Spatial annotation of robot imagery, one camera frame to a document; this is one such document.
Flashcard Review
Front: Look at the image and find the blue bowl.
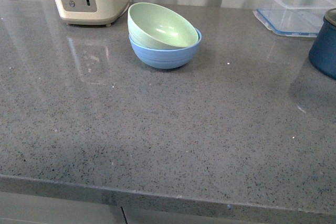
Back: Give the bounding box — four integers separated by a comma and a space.
129, 28, 202, 69

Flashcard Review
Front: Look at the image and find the green bowl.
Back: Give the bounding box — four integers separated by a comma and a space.
128, 2, 199, 49

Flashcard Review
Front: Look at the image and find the grey cabinet door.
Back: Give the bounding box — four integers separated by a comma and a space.
122, 208, 335, 223

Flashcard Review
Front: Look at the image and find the clear plastic food container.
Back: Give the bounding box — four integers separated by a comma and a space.
253, 0, 335, 37

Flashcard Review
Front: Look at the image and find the dark blue saucepan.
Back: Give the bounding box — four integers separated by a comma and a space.
309, 8, 336, 80

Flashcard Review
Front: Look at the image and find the grey cabinet drawer front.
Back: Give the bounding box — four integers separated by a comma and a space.
1, 192, 126, 223

